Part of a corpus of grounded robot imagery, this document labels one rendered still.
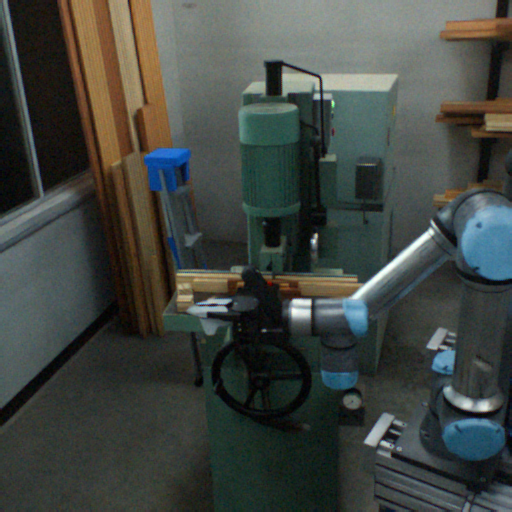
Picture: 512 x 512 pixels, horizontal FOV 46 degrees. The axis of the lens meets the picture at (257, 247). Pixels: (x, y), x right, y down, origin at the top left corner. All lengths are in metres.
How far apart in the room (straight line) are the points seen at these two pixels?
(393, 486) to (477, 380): 0.49
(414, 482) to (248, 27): 3.26
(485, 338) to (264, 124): 0.85
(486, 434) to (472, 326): 0.23
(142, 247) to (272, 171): 1.69
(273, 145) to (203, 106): 2.73
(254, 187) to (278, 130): 0.18
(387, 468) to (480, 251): 0.72
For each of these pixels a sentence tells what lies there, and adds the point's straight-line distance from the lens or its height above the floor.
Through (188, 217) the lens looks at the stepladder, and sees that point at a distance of 2.88.
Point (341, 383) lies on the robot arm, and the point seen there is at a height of 1.09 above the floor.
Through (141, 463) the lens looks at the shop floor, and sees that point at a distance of 2.76.
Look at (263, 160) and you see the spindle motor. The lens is 1.75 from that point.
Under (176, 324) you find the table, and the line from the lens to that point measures 1.94.
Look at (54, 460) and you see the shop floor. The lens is 2.89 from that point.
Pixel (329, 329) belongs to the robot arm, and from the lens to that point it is 1.20.
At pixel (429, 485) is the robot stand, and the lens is 1.62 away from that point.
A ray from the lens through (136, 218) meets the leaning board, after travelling 3.28.
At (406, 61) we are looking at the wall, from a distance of 4.08.
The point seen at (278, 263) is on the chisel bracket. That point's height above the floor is 1.03.
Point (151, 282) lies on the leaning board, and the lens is 3.39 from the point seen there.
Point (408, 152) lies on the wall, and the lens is 4.19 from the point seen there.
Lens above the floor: 1.84
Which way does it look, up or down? 24 degrees down
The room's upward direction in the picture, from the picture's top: 2 degrees counter-clockwise
